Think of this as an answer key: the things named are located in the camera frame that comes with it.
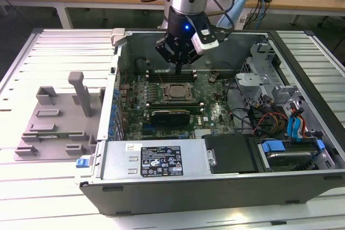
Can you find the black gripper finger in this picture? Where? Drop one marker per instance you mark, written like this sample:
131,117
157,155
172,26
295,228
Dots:
194,59
161,48

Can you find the CPU socket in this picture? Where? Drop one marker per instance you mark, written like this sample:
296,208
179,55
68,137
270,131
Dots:
163,99

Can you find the RAM slot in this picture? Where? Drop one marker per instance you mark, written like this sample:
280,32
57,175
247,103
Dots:
195,111
167,103
167,78
167,74
167,108

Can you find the thin metal locking lever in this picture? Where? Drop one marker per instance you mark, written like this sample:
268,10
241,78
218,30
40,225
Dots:
160,77

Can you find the grey case latch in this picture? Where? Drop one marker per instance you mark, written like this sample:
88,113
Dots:
118,34

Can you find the silver metal drive cage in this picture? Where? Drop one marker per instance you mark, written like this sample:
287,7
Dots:
248,79

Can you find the white paper tag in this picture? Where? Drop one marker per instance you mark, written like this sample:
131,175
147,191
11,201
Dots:
242,20

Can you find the black graphics card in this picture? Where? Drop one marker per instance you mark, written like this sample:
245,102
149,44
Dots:
169,119

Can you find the silver chipset heatsink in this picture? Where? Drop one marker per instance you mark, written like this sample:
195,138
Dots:
202,133

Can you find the green motherboard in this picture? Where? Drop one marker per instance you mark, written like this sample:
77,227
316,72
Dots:
133,122

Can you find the black plastic shroud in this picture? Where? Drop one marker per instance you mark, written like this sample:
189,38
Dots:
231,154

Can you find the grey parts rack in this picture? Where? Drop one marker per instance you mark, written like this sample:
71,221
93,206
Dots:
72,122

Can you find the hard disk in blue carrier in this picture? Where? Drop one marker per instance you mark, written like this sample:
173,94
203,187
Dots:
273,146

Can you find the silver power supply with label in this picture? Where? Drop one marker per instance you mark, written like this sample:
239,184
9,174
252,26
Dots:
118,160

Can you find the open black PC case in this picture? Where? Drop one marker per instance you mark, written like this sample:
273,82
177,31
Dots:
188,197

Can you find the blue case latch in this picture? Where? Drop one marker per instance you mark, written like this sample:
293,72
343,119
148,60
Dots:
82,162

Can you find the white wrist camera black mount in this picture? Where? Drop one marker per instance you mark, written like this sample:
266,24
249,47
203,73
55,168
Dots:
206,45

